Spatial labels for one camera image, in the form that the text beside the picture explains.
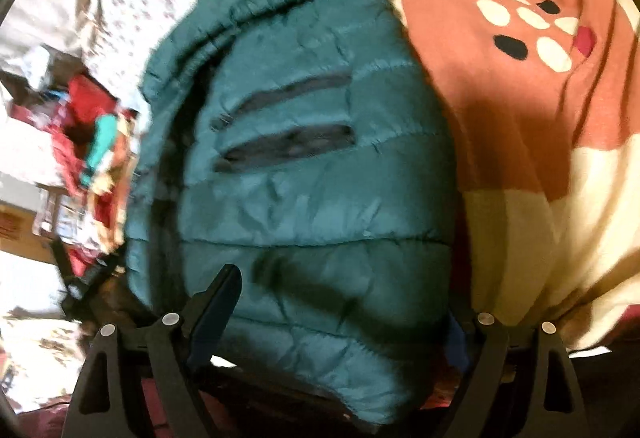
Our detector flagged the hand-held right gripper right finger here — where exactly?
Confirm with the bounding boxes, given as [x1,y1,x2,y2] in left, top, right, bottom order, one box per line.
[440,311,592,438]

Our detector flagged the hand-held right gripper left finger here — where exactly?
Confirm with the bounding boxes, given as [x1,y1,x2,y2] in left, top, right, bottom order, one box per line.
[62,263,244,438]

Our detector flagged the green puffer jacket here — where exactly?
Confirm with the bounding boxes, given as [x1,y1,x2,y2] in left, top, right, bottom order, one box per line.
[122,0,472,435]

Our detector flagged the red clothes pile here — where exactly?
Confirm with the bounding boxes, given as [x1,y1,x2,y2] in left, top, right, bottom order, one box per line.
[10,73,147,280]

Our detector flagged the teal garment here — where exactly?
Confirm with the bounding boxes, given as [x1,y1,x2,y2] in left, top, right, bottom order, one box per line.
[81,112,124,185]

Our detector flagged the yellow and red printed blanket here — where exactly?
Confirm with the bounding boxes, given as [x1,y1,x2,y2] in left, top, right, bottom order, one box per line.
[370,0,640,355]

